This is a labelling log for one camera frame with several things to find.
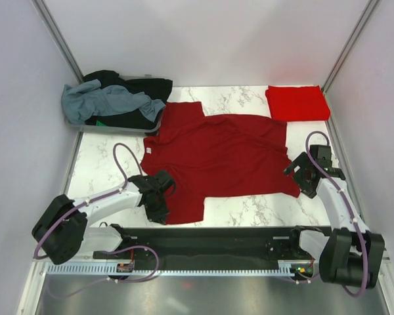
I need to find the folded bright red t shirt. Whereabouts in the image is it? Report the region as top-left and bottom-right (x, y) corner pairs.
(265, 86), (331, 122)

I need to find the corner aluminium post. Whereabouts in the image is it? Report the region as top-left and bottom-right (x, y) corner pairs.
(321, 0), (382, 95)
(32, 0), (83, 82)

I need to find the white slotted cable duct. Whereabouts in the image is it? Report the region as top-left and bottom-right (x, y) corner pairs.
(45, 261), (318, 277)

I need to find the right corner aluminium post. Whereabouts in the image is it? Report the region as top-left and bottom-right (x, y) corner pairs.
(321, 0), (382, 95)

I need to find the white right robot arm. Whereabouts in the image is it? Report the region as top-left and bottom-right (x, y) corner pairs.
(284, 144), (385, 289)

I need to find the dark red t shirt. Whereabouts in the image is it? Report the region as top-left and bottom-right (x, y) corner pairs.
(141, 102), (300, 224)

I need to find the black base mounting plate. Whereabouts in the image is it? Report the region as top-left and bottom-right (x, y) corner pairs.
(92, 225), (332, 272)

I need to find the grey plastic laundry bin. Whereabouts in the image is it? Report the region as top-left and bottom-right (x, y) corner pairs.
(64, 70), (173, 135)

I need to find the green garment in bin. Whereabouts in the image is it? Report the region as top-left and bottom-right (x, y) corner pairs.
(96, 121), (107, 127)

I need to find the blue grey t shirt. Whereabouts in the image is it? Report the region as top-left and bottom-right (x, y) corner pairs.
(61, 79), (165, 125)

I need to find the black t shirt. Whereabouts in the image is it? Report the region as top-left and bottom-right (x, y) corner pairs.
(81, 69), (173, 129)

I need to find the left corner aluminium post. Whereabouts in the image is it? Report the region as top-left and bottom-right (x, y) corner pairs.
(32, 0), (83, 82)

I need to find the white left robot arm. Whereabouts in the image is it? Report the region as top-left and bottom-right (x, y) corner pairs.
(32, 170), (176, 265)

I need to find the aluminium frame rail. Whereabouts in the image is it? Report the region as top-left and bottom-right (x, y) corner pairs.
(32, 249), (391, 263)

